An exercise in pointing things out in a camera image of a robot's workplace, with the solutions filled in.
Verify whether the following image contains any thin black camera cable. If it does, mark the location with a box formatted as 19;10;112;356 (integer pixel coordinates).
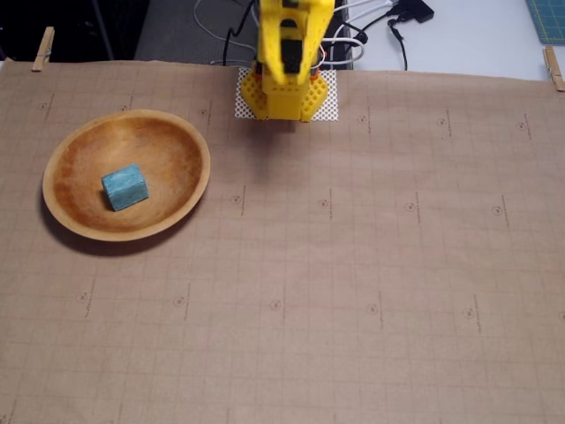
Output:
222;0;261;66

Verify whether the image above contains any blue rectangular block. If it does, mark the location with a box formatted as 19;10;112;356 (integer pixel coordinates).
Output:
101;163;150;213

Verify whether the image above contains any looped white cable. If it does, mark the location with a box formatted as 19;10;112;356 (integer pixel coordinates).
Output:
320;37;368;68

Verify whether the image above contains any brown gridded paper mat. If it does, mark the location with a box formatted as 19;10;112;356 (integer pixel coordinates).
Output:
0;59;565;424

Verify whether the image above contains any yellow robot base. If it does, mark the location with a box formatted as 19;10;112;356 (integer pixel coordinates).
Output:
240;65;331;123

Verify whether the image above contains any black power adapter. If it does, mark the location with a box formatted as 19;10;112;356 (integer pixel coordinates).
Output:
387;0;436;26

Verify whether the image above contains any white perforated mat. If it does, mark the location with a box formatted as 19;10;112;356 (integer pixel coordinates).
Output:
234;67;341;124

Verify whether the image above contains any green cutting mat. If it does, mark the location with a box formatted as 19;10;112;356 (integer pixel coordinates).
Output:
524;0;565;44

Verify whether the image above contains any round wooden bowl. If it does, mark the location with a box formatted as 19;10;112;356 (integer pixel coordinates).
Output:
41;109;211;243

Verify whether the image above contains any grey metal leg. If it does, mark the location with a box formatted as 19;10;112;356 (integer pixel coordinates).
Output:
92;0;115;61

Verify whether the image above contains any thin white cable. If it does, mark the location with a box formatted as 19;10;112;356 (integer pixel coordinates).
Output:
192;0;260;49

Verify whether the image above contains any black adapter cable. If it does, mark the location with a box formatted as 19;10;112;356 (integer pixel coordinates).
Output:
387;16;410;72

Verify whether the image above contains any thick black cable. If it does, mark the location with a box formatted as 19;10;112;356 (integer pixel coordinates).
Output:
333;19;370;45

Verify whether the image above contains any wooden clothespin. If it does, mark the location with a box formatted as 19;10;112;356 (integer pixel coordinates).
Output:
541;45;565;93
31;26;56;72

